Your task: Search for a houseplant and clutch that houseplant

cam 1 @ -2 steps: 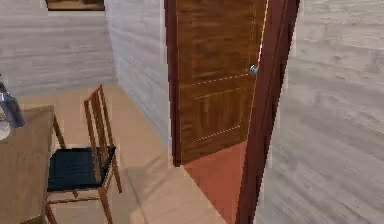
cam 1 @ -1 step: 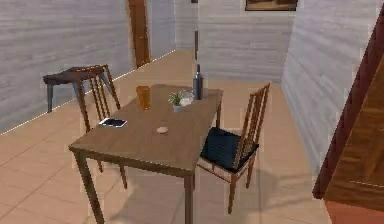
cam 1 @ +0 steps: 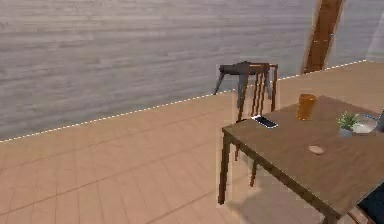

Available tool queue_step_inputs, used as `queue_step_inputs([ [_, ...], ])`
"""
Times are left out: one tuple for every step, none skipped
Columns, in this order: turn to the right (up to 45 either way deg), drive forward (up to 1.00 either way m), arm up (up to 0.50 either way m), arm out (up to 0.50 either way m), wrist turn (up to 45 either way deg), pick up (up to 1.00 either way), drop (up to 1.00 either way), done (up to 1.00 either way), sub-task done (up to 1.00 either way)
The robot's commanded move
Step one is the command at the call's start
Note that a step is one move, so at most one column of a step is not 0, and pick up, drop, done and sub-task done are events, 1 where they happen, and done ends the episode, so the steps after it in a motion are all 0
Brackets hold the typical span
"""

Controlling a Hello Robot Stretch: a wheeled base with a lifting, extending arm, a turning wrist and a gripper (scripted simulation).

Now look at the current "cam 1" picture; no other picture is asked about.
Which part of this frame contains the tan oval disc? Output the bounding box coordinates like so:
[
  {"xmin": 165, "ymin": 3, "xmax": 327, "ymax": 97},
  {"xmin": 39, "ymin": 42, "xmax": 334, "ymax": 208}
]
[{"xmin": 307, "ymin": 144, "xmax": 325, "ymax": 156}]

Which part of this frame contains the black smartphone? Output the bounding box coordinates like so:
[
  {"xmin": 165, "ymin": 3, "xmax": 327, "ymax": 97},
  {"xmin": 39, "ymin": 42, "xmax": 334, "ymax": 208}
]
[{"xmin": 251, "ymin": 114, "xmax": 279, "ymax": 129}]

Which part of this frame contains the brown wooden chair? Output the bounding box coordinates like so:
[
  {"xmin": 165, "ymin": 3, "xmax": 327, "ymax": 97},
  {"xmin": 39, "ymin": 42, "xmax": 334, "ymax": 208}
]
[{"xmin": 232, "ymin": 62, "xmax": 279, "ymax": 188}]

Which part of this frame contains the dark grey stool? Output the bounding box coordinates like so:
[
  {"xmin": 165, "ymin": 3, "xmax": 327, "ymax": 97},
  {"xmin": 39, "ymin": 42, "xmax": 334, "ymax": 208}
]
[{"xmin": 213, "ymin": 60, "xmax": 273, "ymax": 110}]

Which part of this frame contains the grey bowl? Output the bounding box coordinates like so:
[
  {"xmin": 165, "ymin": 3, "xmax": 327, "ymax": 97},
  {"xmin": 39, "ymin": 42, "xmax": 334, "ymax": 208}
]
[{"xmin": 352, "ymin": 114, "xmax": 379, "ymax": 135}]

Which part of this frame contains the small green houseplant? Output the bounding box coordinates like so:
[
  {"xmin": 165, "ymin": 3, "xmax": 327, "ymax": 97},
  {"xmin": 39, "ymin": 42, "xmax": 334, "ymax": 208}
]
[{"xmin": 336, "ymin": 111, "xmax": 360, "ymax": 139}]

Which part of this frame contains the brown wooden door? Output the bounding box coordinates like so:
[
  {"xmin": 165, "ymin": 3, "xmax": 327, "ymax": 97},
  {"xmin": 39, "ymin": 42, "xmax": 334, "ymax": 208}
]
[{"xmin": 301, "ymin": 0, "xmax": 346, "ymax": 75}]

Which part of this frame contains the orange drinking glass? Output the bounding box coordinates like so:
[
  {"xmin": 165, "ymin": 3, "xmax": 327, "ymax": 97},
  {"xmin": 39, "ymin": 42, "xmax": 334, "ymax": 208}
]
[{"xmin": 296, "ymin": 93, "xmax": 317, "ymax": 122}]

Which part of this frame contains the dark blue seat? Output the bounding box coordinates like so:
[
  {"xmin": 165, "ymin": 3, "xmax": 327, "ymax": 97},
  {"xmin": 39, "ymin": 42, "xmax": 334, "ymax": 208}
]
[{"xmin": 358, "ymin": 182, "xmax": 384, "ymax": 224}]

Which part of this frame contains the brown wooden table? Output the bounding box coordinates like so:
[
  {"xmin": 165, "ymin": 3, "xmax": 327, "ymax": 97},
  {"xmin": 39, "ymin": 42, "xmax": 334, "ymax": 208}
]
[{"xmin": 217, "ymin": 95, "xmax": 384, "ymax": 224}]

